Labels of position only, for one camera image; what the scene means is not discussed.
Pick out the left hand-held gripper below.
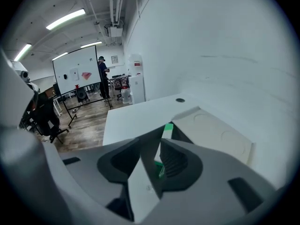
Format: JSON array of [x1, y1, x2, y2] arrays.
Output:
[[0, 48, 40, 131]]

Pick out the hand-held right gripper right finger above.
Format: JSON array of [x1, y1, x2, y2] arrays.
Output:
[[160, 138, 275, 217]]

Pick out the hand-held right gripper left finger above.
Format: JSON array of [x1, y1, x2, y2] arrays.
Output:
[[59, 137, 142, 206]]

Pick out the grey metal box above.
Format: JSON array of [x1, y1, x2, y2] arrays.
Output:
[[102, 105, 255, 198]]

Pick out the white ceiling box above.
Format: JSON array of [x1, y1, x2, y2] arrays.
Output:
[[104, 23, 124, 38]]

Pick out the ceiling light tube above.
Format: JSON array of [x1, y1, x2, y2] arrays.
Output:
[[80, 40, 103, 49], [45, 8, 86, 31], [52, 52, 69, 61], [14, 43, 32, 62]]

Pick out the black swivel chair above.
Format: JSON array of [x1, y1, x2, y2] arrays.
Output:
[[23, 90, 70, 144]]

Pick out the white paper sheet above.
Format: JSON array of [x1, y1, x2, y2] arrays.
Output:
[[69, 67, 80, 82]]

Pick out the whiteboard on black stand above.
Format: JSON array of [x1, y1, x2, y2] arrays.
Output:
[[52, 45, 113, 129]]

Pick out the white table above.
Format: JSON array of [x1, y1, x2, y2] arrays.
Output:
[[102, 92, 282, 187]]

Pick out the clear water jug red label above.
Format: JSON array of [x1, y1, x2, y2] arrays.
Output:
[[127, 53, 143, 77], [120, 86, 133, 105]]

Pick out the white water dispenser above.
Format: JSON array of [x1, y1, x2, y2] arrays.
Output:
[[128, 74, 146, 104]]

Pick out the white ceiling pipes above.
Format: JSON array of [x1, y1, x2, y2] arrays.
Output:
[[105, 0, 128, 25]]

